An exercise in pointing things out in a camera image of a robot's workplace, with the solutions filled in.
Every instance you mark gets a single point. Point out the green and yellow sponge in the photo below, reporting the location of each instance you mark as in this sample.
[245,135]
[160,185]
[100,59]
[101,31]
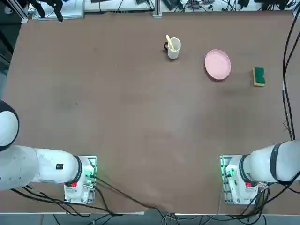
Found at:
[259,75]

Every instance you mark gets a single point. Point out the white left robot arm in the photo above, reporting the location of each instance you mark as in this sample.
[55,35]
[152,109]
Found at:
[47,168]

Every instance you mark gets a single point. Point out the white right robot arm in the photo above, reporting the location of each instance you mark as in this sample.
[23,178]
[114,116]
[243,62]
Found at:
[257,164]

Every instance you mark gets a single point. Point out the pink plate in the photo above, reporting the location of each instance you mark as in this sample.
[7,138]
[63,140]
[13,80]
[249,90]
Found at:
[218,64]

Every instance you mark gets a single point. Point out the yellow spoon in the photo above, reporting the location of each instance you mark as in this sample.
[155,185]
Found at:
[169,39]

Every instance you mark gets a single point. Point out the white power strip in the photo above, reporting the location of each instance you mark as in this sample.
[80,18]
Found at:
[197,2]

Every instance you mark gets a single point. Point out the white tray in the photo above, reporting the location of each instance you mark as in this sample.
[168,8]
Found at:
[72,12]

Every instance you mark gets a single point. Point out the black tripod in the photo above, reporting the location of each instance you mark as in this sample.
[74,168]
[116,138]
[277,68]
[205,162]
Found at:
[58,11]

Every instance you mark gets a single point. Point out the aluminium frame post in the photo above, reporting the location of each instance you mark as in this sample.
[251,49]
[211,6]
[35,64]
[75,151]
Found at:
[20,11]
[157,9]

